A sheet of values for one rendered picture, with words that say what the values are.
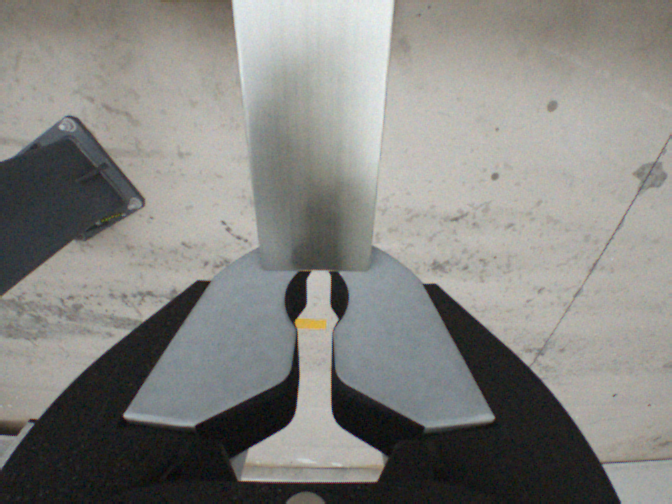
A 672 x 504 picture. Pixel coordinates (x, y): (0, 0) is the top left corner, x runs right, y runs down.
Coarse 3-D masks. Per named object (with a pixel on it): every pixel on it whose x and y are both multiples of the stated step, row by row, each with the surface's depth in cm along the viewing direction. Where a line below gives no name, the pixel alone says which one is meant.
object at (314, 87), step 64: (256, 0) 5; (320, 0) 5; (384, 0) 5; (256, 64) 6; (320, 64) 6; (384, 64) 6; (256, 128) 7; (320, 128) 7; (256, 192) 7; (320, 192) 7; (320, 256) 8
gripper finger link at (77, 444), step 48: (192, 288) 8; (144, 336) 6; (96, 384) 5; (48, 432) 5; (96, 432) 5; (144, 432) 5; (0, 480) 4; (48, 480) 4; (96, 480) 4; (144, 480) 4
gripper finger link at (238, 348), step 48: (240, 288) 8; (288, 288) 8; (192, 336) 6; (240, 336) 7; (288, 336) 7; (144, 384) 5; (192, 384) 5; (240, 384) 6; (288, 384) 6; (192, 432) 5; (240, 432) 6
